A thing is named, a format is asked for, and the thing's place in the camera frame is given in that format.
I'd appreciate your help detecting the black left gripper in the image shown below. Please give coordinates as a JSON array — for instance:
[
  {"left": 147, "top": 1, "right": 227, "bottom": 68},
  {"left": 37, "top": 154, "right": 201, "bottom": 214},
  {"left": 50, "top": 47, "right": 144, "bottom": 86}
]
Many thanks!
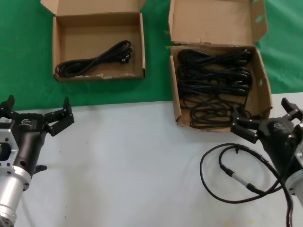
[{"left": 0, "top": 95, "right": 76, "bottom": 175}]

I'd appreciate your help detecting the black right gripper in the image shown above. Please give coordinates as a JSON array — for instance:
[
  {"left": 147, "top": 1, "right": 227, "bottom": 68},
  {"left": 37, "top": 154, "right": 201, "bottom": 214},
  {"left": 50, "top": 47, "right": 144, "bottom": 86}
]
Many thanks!
[{"left": 230, "top": 98, "right": 303, "bottom": 182}]

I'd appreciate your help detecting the intact brown cardboard box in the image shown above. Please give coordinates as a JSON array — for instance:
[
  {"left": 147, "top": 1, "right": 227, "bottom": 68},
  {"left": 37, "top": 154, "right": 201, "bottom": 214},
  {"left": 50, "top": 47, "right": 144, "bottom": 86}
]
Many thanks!
[{"left": 40, "top": 0, "right": 146, "bottom": 83}]

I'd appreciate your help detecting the torn brown cardboard box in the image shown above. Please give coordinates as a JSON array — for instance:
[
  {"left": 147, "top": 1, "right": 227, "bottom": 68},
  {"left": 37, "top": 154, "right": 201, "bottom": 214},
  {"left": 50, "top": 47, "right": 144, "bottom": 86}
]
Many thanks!
[{"left": 168, "top": 0, "right": 273, "bottom": 133}]

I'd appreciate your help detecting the black spiral wrapped harness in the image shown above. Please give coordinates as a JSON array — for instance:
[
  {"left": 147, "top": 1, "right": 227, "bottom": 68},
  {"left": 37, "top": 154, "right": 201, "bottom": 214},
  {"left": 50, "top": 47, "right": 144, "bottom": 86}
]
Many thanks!
[{"left": 235, "top": 144, "right": 294, "bottom": 227}]

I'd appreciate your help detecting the green table cloth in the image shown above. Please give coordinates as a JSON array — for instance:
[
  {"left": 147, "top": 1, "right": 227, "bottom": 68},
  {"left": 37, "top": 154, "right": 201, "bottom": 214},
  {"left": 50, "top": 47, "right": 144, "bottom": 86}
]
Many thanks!
[{"left": 0, "top": 0, "right": 303, "bottom": 112}]

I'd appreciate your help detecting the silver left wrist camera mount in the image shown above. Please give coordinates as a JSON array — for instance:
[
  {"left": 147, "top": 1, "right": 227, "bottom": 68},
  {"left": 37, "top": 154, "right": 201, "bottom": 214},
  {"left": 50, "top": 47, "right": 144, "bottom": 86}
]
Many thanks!
[{"left": 0, "top": 122, "right": 19, "bottom": 170}]

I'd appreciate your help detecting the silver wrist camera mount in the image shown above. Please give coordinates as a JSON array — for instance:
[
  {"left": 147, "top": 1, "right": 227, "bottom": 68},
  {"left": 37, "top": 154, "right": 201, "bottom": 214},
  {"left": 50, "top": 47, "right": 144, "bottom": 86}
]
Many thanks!
[
  {"left": 0, "top": 122, "right": 19, "bottom": 170},
  {"left": 294, "top": 143, "right": 303, "bottom": 166}
]

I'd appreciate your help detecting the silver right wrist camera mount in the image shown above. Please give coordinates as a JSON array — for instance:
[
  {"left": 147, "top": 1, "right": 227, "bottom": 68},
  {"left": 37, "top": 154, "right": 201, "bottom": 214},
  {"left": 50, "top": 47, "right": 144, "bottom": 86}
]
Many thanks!
[{"left": 294, "top": 143, "right": 303, "bottom": 166}]

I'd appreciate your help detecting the loose black power cord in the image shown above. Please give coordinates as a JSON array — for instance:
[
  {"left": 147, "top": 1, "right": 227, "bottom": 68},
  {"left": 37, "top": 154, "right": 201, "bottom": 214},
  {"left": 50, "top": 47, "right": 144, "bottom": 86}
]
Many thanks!
[{"left": 189, "top": 100, "right": 261, "bottom": 130}]

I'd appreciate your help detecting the black cable with silver connector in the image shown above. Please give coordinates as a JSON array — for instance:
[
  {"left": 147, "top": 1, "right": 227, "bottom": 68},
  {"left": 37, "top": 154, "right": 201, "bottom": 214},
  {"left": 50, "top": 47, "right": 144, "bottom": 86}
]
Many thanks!
[{"left": 219, "top": 146, "right": 285, "bottom": 195}]

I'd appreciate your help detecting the thin black camera cable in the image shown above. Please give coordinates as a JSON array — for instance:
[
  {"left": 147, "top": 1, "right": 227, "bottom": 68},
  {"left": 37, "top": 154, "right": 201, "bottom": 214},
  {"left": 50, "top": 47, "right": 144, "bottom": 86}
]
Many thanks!
[{"left": 199, "top": 143, "right": 288, "bottom": 203}]

